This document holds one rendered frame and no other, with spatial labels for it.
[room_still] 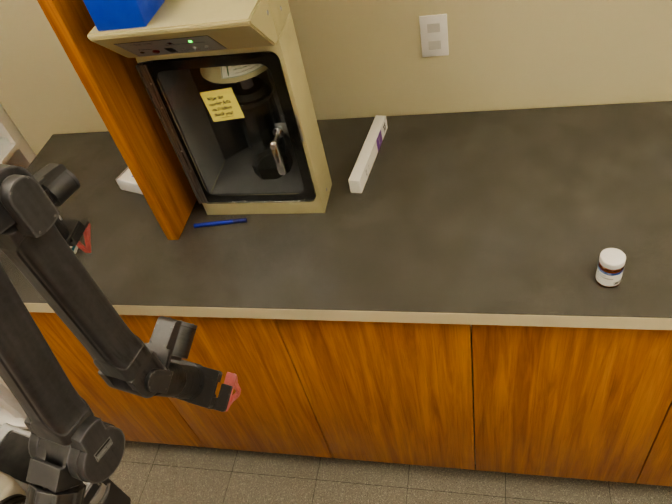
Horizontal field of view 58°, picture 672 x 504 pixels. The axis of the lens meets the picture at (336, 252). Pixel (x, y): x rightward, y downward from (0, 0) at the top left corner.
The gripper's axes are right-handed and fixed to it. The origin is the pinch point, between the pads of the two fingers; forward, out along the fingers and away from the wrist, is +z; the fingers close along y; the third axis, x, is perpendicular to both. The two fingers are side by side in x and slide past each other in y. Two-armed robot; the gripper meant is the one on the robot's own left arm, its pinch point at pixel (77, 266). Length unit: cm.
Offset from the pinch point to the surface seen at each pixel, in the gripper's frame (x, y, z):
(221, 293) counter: -25.7, 5.3, 16.8
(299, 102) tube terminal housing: -47, 33, -14
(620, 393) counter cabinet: -115, 1, 52
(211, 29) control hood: -39, 21, -39
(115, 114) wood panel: -9.6, 24.4, -20.7
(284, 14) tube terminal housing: -47, 38, -31
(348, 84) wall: -49, 74, 9
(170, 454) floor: 27, 5, 110
